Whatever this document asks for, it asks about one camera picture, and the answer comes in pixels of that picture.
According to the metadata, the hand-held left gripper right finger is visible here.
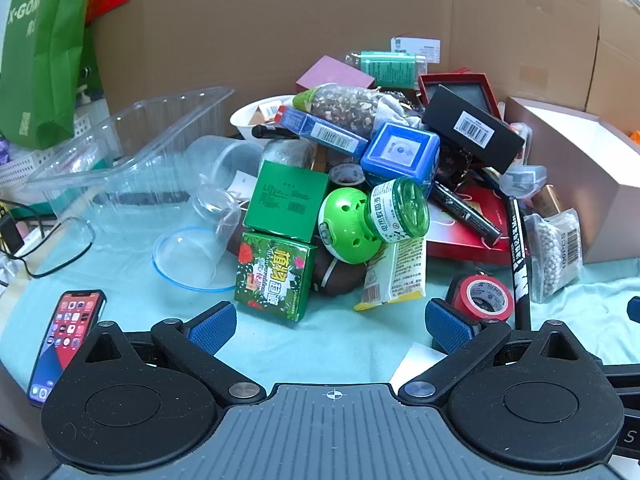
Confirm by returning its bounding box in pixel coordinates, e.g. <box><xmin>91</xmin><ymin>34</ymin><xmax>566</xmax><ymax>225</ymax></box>
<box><xmin>397</xmin><ymin>298</ymin><xmax>602</xmax><ymax>407</ymax></box>

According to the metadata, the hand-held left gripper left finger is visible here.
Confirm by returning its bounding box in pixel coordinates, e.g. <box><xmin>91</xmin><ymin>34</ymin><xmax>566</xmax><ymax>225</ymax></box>
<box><xmin>80</xmin><ymin>302</ymin><xmax>267</xmax><ymax>407</ymax></box>

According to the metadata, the black cardboard box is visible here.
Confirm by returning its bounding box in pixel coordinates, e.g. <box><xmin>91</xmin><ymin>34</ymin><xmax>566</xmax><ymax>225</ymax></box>
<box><xmin>421</xmin><ymin>84</ymin><xmax>526</xmax><ymax>176</ymax></box>

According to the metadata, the red tape roll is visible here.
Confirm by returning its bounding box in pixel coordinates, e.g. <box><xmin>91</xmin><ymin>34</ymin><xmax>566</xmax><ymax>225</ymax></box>
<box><xmin>447</xmin><ymin>274</ymin><xmax>516</xmax><ymax>323</ymax></box>

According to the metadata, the white paper sheet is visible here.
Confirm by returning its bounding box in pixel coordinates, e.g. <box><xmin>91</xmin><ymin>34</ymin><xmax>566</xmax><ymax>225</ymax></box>
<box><xmin>389</xmin><ymin>342</ymin><xmax>448</xmax><ymax>386</ymax></box>

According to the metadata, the yellow and white packet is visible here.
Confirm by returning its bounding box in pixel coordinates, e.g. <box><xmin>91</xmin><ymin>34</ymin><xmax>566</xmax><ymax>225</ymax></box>
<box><xmin>354</xmin><ymin>237</ymin><xmax>427</xmax><ymax>312</ymax></box>

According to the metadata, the clear cup with blue rim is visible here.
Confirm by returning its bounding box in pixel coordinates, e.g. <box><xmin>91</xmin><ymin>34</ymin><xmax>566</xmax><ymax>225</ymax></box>
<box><xmin>152</xmin><ymin>182</ymin><xmax>246</xmax><ymax>293</ymax></box>

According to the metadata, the flat red box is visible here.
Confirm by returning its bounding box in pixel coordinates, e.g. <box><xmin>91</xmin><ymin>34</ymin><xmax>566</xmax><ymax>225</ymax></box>
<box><xmin>425</xmin><ymin>185</ymin><xmax>523</xmax><ymax>266</ymax></box>

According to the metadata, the green box with strawberry print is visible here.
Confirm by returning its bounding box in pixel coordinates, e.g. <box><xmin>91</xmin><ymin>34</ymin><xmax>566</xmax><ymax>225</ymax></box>
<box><xmin>234</xmin><ymin>231</ymin><xmax>318</xmax><ymax>323</ymax></box>

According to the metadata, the bag of white beads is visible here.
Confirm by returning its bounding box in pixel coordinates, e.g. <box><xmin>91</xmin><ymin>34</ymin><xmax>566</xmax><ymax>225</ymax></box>
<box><xmin>522</xmin><ymin>210</ymin><xmax>583</xmax><ymax>305</ymax></box>

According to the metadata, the rose gold open box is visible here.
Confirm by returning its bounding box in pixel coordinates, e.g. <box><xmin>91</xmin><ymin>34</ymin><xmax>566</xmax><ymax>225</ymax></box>
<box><xmin>505</xmin><ymin>96</ymin><xmax>640</xmax><ymax>265</ymax></box>

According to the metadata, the long black marker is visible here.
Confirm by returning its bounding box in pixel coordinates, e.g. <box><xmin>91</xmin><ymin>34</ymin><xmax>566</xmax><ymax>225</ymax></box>
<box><xmin>430</xmin><ymin>180</ymin><xmax>502</xmax><ymax>243</ymax></box>

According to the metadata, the brown toy football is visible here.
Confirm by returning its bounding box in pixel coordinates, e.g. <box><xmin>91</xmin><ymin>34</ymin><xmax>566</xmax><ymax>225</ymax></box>
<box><xmin>310</xmin><ymin>247</ymin><xmax>368</xmax><ymax>298</ymax></box>

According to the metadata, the plain green box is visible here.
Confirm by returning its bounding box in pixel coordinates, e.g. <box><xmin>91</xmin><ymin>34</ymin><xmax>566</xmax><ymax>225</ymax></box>
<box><xmin>242</xmin><ymin>160</ymin><xmax>331</xmax><ymax>243</ymax></box>

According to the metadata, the black smartphone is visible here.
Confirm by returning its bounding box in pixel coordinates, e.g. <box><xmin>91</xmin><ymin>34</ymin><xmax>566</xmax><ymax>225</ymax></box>
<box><xmin>27</xmin><ymin>290</ymin><xmax>108</xmax><ymax>408</ymax></box>

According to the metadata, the green and white plastic ball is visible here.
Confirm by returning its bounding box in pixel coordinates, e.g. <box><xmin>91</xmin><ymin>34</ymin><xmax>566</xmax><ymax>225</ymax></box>
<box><xmin>317</xmin><ymin>187</ymin><xmax>383</xmax><ymax>265</ymax></box>

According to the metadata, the small clear plastic case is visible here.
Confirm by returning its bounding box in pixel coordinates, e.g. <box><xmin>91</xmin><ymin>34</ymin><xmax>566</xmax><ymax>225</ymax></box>
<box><xmin>500</xmin><ymin>164</ymin><xmax>548</xmax><ymax>196</ymax></box>

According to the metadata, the clear plastic jar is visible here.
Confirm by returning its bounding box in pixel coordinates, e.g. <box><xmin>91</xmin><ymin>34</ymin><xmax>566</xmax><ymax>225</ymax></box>
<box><xmin>182</xmin><ymin>135</ymin><xmax>266</xmax><ymax>196</ymax></box>

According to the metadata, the clear plastic tray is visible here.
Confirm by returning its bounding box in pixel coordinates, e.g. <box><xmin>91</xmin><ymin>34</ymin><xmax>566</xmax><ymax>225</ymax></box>
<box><xmin>22</xmin><ymin>86</ymin><xmax>236</xmax><ymax>251</ymax></box>

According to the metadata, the blue square plastic box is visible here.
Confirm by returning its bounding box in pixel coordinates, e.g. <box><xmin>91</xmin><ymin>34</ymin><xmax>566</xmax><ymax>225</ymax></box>
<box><xmin>360</xmin><ymin>121</ymin><xmax>441</xmax><ymax>198</ymax></box>

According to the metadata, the short black marker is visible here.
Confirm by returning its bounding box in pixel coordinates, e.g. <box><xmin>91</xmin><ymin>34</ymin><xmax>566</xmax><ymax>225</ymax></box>
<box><xmin>251</xmin><ymin>125</ymin><xmax>301</xmax><ymax>140</ymax></box>

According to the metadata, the white bowl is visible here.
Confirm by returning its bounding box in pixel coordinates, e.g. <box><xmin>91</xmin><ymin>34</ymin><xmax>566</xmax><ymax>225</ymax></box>
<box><xmin>230</xmin><ymin>94</ymin><xmax>297</xmax><ymax>142</ymax></box>

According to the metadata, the black power adapter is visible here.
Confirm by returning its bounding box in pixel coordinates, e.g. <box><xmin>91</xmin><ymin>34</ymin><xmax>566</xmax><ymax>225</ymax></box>
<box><xmin>0</xmin><ymin>215</ymin><xmax>25</xmax><ymax>256</ymax></box>

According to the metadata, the blue card box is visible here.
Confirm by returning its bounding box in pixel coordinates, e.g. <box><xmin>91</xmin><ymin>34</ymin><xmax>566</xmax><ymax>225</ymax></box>
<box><xmin>277</xmin><ymin>106</ymin><xmax>370</xmax><ymax>158</ymax></box>

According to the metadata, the grey sock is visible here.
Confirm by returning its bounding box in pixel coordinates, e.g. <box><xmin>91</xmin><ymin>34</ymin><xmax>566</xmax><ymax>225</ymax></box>
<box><xmin>372</xmin><ymin>95</ymin><xmax>423</xmax><ymax>133</ymax></box>

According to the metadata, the red box with black insert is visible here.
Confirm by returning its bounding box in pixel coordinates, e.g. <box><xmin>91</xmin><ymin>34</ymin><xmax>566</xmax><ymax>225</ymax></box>
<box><xmin>417</xmin><ymin>72</ymin><xmax>503</xmax><ymax>121</ymax></box>

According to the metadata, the bag of dried grains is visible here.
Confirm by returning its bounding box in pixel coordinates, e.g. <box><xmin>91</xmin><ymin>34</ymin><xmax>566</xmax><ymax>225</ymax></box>
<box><xmin>292</xmin><ymin>82</ymin><xmax>386</xmax><ymax>136</ymax></box>

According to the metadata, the white plastic basket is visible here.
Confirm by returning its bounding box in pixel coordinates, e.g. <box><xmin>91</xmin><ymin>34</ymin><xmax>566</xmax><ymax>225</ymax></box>
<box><xmin>0</xmin><ymin>110</ymin><xmax>101</xmax><ymax>196</ymax></box>

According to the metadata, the bottle with green label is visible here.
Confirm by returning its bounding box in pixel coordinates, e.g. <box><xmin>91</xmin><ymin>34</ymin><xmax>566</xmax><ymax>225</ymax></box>
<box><xmin>345</xmin><ymin>51</ymin><xmax>430</xmax><ymax>90</ymax></box>

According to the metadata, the maroon box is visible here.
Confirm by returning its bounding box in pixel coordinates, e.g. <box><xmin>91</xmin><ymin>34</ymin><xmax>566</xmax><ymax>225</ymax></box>
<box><xmin>295</xmin><ymin>55</ymin><xmax>377</xmax><ymax>93</ymax></box>

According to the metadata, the white shipping label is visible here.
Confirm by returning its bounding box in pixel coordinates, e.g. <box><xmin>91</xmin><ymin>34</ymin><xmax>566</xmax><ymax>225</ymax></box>
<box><xmin>390</xmin><ymin>37</ymin><xmax>442</xmax><ymax>65</ymax></box>

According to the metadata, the green fabric bag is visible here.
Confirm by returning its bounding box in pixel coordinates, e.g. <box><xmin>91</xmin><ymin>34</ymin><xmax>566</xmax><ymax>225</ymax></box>
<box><xmin>0</xmin><ymin>0</ymin><xmax>101</xmax><ymax>151</ymax></box>

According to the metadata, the large cardboard box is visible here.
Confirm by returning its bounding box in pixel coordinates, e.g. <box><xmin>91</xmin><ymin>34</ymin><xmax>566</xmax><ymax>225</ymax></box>
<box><xmin>92</xmin><ymin>0</ymin><xmax>640</xmax><ymax>141</ymax></box>

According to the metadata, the black cable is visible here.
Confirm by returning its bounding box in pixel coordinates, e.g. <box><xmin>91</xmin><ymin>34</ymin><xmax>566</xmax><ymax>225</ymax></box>
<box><xmin>0</xmin><ymin>200</ymin><xmax>96</xmax><ymax>278</ymax></box>

